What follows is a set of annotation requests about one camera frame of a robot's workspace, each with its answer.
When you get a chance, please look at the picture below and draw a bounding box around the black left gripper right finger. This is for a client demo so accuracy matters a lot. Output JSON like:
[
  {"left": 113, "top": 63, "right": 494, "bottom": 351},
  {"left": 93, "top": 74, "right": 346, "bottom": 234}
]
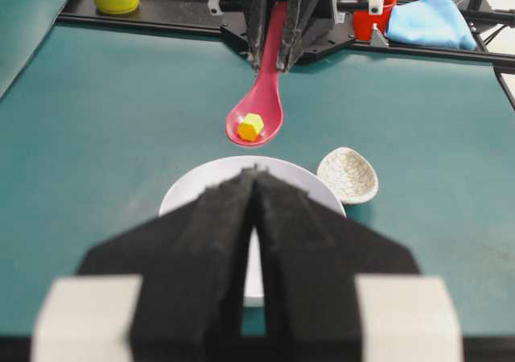
[{"left": 253, "top": 171, "right": 463, "bottom": 361}]

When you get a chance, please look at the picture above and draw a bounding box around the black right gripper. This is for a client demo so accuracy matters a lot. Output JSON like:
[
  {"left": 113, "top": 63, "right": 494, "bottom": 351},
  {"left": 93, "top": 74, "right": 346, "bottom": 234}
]
[{"left": 208, "top": 0, "right": 385, "bottom": 72}]

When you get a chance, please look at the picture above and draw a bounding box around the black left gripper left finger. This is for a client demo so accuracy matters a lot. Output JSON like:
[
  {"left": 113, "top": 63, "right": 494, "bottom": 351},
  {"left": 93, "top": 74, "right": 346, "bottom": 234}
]
[{"left": 31, "top": 169, "right": 254, "bottom": 361}]

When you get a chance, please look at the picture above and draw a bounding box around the pink plastic spoon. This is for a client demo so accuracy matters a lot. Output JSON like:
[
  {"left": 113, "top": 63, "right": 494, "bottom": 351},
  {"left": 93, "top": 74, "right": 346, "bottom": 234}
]
[{"left": 225, "top": 2, "right": 286, "bottom": 147}]

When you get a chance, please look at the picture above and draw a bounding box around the yellow hexagonal prism block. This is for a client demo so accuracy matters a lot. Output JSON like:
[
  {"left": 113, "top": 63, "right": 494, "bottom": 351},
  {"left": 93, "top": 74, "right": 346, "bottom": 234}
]
[{"left": 237, "top": 113, "right": 264, "bottom": 142}]

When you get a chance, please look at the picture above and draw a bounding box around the white round bowl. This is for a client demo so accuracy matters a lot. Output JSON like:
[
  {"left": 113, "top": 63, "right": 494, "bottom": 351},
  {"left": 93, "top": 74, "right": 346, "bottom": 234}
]
[{"left": 158, "top": 155, "right": 347, "bottom": 309}]

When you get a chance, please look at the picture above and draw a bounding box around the red plastic cup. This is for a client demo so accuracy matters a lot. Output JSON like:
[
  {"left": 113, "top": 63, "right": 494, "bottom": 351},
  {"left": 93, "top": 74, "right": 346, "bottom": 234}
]
[{"left": 353, "top": 0, "right": 398, "bottom": 41}]

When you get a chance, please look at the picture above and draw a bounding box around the small crackle-glaze ceramic dish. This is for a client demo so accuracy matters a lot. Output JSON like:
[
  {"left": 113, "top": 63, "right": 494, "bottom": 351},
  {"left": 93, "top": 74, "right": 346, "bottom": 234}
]
[{"left": 316, "top": 147, "right": 379, "bottom": 204}]

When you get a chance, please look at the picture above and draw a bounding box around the blue cloth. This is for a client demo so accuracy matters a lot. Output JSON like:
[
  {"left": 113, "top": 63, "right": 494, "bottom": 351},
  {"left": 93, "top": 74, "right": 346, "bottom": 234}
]
[{"left": 385, "top": 0, "right": 476, "bottom": 51}]

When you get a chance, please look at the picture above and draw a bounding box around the black aluminium frame rail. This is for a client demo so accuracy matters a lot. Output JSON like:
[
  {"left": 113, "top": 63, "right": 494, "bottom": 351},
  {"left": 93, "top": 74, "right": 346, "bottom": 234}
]
[{"left": 56, "top": 0, "right": 514, "bottom": 101}]

